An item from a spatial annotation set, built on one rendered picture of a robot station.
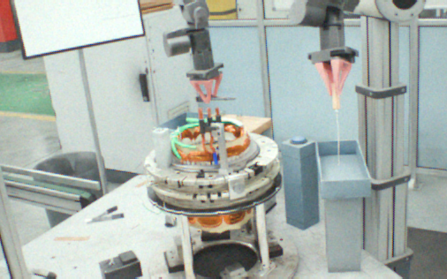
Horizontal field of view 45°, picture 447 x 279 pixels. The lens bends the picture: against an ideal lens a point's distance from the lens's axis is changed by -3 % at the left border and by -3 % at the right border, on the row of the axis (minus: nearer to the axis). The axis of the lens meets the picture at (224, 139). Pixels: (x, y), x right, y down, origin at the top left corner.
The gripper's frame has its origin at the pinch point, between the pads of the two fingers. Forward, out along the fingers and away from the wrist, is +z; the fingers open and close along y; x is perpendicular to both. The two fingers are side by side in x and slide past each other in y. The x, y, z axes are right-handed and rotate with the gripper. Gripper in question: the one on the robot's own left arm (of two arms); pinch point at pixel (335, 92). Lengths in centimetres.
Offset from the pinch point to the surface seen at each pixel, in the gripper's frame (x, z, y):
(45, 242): -15, 36, -90
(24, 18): -2, -44, -125
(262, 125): 20.1, 3.3, -33.6
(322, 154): 16.6, 12.9, -12.6
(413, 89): 212, -34, -54
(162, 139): -23.0, 9.5, -31.3
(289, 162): 19.4, 14.1, -24.7
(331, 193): -2.3, 22.6, -0.6
